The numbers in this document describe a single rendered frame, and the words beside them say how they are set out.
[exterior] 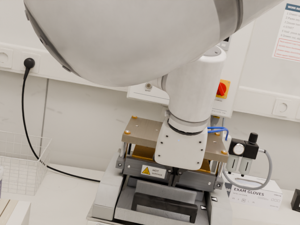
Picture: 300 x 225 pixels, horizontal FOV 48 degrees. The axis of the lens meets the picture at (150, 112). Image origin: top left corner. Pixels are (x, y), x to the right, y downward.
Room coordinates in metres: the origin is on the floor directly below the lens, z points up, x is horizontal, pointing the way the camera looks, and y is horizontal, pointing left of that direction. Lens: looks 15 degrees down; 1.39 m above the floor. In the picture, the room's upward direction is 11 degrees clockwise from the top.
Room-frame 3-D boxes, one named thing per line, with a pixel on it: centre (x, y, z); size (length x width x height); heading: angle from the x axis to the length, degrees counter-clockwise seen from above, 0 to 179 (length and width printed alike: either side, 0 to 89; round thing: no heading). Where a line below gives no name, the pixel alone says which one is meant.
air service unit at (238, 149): (1.01, -0.31, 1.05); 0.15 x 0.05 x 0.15; 88
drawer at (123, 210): (0.84, -0.08, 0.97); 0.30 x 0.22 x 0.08; 178
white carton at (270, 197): (1.23, -0.44, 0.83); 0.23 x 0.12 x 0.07; 91
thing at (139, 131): (0.91, -0.10, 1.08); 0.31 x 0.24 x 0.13; 88
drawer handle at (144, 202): (0.70, -0.07, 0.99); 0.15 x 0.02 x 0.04; 88
